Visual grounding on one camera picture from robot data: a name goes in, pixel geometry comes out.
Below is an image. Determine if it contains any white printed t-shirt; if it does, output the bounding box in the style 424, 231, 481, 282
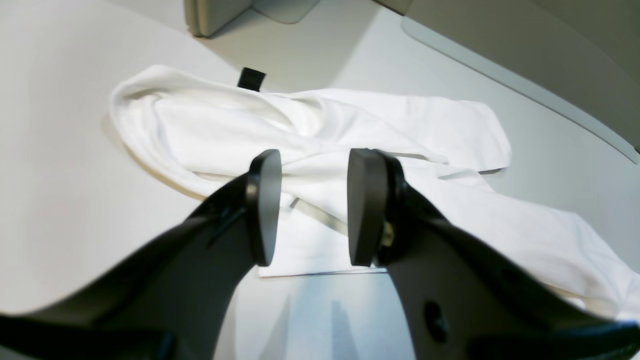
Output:
109, 64, 639, 321

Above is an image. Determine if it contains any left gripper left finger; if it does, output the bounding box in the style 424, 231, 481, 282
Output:
0, 149, 282, 360

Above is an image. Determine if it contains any grey cardboard box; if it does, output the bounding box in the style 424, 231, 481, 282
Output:
183, 0, 318, 38

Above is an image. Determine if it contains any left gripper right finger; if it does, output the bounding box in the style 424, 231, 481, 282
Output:
347, 148, 639, 360

